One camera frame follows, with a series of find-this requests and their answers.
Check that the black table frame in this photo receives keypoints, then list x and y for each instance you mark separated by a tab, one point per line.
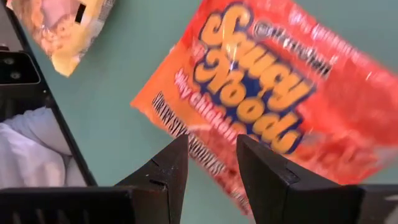
63	130

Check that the orange saucy noodles pack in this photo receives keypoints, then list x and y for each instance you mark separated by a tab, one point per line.
264	77

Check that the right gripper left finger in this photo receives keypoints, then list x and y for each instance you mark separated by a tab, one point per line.
161	174

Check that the white cloth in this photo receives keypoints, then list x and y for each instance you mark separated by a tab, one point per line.
28	155

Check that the yellow creamy chicken ramen pack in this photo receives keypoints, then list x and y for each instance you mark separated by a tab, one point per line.
62	37

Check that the black mounting bracket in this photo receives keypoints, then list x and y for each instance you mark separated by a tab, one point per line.
18	68

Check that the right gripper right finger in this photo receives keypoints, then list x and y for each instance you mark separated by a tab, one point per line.
273	186

